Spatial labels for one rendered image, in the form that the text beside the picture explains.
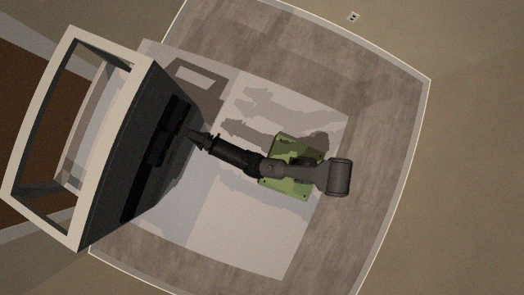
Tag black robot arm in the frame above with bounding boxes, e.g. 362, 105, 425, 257
224, 144, 353, 197

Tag grey rack frame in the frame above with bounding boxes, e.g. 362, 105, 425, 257
0, 25, 199, 253

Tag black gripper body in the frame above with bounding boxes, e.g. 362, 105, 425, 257
204, 133, 231, 161

